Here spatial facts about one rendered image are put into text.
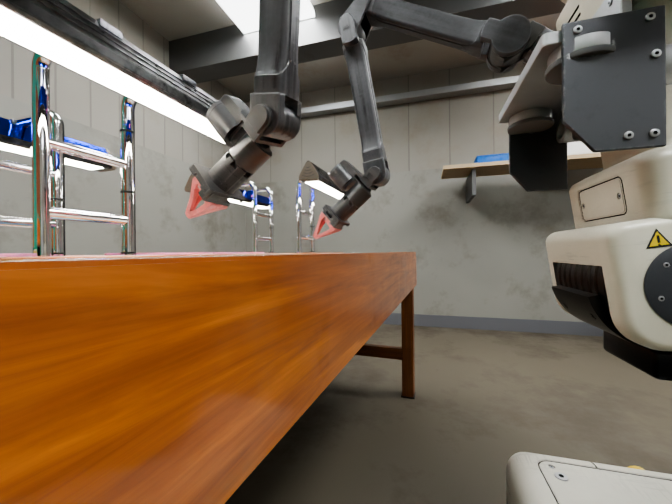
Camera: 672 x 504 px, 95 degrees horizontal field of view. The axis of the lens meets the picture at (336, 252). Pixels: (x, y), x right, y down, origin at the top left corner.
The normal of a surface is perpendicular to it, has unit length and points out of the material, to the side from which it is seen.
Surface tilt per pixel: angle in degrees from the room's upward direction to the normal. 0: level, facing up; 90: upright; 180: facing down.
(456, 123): 90
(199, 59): 90
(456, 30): 99
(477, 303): 90
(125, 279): 90
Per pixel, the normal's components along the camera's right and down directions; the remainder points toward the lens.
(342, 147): -0.28, 0.00
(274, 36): -0.36, 0.20
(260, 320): 0.94, -0.01
